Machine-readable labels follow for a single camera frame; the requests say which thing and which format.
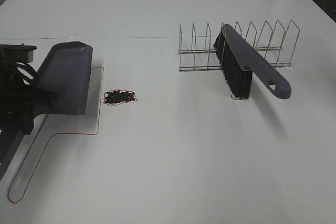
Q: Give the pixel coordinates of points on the metal wire rack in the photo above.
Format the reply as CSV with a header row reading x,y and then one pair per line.
x,y
275,42

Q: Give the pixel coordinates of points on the purple plastic dustpan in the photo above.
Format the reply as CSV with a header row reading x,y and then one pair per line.
x,y
65,71

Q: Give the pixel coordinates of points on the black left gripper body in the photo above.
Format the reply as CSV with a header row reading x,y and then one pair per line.
x,y
20,94

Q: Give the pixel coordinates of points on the pile of coffee beans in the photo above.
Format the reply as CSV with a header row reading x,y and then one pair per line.
x,y
117,96

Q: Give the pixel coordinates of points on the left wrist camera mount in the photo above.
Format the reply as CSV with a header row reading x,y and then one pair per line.
x,y
18,53

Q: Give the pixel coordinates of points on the purple hand brush black bristles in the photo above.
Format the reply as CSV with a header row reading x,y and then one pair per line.
x,y
239,61

